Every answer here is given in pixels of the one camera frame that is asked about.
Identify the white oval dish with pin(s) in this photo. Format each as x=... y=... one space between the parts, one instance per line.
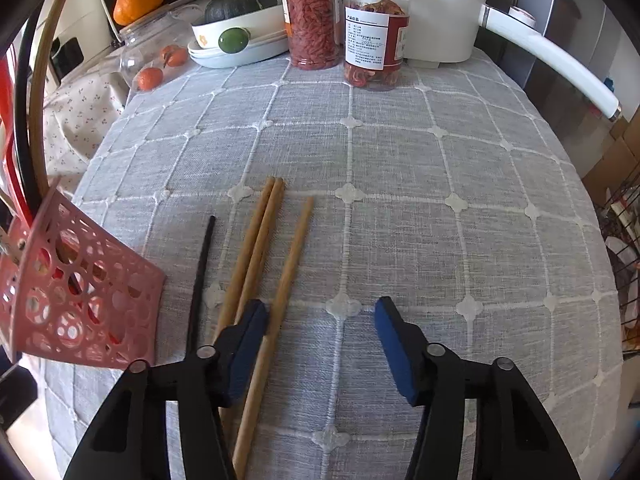
x=265 y=25

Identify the grey refrigerator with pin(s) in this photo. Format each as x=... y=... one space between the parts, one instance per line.
x=575 y=35

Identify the floral cloth with small print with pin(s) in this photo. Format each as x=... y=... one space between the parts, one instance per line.
x=75 y=120

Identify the clear glass jar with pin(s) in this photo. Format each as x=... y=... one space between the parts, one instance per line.
x=132 y=45

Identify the brown chopstick with dark tip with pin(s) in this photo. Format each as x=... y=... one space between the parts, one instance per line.
x=42 y=85

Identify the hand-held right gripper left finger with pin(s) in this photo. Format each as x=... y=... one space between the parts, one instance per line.
x=245 y=345

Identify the small tangerine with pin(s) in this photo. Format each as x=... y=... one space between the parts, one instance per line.
x=150 y=79
x=175 y=56

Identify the black chopstick with gold band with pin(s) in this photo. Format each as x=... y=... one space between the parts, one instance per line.
x=20 y=110

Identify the clear jar of red berries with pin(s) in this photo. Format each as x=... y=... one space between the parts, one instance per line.
x=310 y=25

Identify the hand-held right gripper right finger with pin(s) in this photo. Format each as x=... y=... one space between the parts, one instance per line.
x=395 y=355

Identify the red plastic spoon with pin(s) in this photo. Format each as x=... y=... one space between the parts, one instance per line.
x=17 y=195

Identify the light wooden chopstick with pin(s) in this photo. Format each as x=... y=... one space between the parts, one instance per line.
x=243 y=260
x=281 y=310
x=258 y=255

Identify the cream air fryer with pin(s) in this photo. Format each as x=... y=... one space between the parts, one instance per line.
x=75 y=10

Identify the clear jar with red label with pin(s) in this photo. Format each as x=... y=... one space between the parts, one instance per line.
x=370 y=35

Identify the brown cardboard box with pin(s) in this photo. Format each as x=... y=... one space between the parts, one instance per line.
x=620 y=155

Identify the pink perforated utensil holder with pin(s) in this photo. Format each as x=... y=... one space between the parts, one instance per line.
x=100 y=305

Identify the small green round fruit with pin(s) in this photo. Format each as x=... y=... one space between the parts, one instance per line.
x=233 y=40

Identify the white electric cooking pot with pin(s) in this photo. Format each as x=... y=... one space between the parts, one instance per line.
x=440 y=10

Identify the white plate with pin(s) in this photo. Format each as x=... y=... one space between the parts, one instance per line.
x=250 y=57

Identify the thin black chopstick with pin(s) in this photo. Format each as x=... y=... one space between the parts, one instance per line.
x=201 y=280

